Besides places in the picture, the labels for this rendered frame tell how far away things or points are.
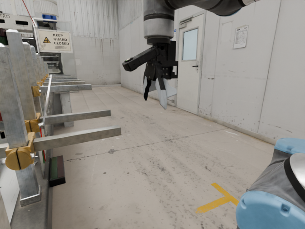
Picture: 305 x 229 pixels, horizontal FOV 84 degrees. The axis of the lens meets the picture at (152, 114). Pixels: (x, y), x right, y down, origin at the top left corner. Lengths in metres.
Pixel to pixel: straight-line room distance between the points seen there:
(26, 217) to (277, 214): 0.54
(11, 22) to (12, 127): 3.21
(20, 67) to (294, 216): 0.80
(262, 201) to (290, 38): 2.58
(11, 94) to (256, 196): 0.55
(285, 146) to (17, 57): 0.84
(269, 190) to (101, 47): 9.52
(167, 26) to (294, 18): 2.44
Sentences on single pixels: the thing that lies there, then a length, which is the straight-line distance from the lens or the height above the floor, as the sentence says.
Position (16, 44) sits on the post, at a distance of 0.76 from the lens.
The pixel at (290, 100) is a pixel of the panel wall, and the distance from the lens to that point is 2.78.
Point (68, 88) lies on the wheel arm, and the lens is 1.05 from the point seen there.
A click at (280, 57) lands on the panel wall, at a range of 2.86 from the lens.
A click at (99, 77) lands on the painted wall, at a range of 9.61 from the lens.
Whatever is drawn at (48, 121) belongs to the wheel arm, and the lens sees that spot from 0.82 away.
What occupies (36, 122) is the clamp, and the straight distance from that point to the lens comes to 0.76.
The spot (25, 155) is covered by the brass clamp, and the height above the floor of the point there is 0.85.
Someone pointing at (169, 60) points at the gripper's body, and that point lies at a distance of 0.55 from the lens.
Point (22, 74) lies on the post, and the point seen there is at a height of 1.03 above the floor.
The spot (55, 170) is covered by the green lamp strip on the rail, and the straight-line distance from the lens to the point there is 0.73.
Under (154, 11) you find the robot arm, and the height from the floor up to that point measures 1.20.
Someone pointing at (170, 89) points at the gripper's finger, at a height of 0.99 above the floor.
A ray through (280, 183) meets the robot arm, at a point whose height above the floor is 0.87.
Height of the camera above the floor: 1.06
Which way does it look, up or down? 16 degrees down
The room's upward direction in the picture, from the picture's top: straight up
